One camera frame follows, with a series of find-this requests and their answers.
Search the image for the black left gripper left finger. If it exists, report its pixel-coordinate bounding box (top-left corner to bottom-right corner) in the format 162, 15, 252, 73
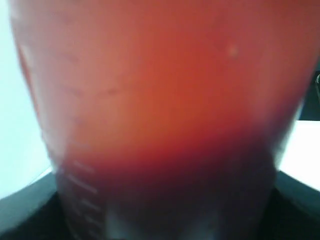
0, 173, 65, 240

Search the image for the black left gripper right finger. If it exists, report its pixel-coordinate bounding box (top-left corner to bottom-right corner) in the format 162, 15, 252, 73
259, 172, 320, 240

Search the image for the red sauce squeeze bottle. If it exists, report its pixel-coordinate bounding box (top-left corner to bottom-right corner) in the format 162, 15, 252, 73
8, 0, 320, 240

